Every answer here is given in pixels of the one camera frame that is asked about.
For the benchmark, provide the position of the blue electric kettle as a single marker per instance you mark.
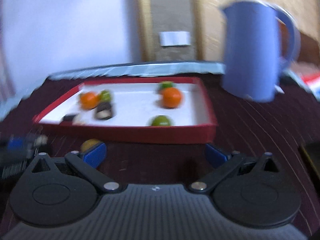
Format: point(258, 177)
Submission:
point(262, 40)

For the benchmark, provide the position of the orange tangerine right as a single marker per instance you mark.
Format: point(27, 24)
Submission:
point(171, 97)

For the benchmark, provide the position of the white wall switch panel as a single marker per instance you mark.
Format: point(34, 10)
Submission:
point(174, 38)

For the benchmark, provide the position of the large green fruit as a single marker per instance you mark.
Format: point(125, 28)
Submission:
point(160, 120)

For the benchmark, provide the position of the gold wall frame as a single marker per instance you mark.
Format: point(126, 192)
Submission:
point(155, 16)

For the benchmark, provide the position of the red tray white lining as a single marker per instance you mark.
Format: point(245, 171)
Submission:
point(135, 101)

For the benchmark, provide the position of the orange tangerine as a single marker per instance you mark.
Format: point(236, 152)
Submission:
point(171, 97)
point(88, 100)

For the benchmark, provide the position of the yellow fruit on blanket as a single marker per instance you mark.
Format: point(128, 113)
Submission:
point(86, 145)

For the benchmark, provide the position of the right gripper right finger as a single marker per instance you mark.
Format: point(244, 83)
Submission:
point(224, 165)

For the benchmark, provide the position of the orange tangerine left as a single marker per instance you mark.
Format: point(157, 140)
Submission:
point(88, 100)

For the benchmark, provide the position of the small yellow-green fruit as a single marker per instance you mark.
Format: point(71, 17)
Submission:
point(105, 96)

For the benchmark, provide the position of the green fruit in tray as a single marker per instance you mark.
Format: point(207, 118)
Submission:
point(165, 84)

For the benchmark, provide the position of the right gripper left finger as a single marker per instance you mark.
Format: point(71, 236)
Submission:
point(86, 163)

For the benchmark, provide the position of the red white blue pillow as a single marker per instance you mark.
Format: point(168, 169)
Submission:
point(310, 82)

